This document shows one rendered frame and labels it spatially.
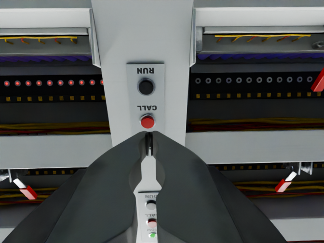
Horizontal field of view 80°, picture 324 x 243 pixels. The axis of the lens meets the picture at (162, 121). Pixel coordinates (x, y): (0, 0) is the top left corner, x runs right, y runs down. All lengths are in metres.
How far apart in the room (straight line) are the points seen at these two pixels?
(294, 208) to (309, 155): 0.25
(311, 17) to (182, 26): 0.14
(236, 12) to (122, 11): 0.11
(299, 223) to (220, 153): 0.24
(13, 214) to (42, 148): 0.30
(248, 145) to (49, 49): 0.30
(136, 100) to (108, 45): 0.06
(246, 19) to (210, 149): 0.16
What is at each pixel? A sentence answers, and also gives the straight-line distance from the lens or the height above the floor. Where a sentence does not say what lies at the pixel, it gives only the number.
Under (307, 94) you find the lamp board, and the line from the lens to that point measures 0.49.
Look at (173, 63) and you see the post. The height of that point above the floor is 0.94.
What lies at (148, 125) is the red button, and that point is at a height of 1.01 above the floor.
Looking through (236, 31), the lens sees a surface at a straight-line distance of 0.27.
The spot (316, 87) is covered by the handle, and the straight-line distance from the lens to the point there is 0.33.
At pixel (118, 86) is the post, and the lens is 0.22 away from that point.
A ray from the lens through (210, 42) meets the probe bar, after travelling 0.29.
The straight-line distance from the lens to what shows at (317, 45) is 0.34.
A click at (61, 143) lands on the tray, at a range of 0.29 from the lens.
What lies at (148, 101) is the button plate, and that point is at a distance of 0.22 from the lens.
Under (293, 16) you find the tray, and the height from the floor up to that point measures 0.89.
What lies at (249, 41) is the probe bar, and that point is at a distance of 0.30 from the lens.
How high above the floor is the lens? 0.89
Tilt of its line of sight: 28 degrees up
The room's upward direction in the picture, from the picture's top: 180 degrees clockwise
